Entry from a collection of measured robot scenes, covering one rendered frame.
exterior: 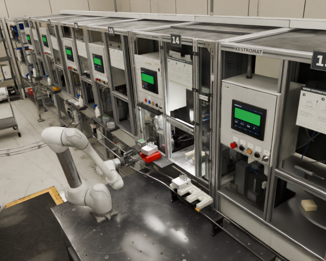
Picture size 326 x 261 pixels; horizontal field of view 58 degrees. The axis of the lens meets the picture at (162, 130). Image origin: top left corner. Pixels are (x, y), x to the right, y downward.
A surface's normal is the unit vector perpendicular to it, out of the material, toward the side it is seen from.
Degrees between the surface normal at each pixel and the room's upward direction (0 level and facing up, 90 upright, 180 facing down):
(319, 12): 90
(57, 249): 0
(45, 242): 0
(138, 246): 0
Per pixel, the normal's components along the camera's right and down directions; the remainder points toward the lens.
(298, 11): -0.81, 0.29
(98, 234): -0.06, -0.90
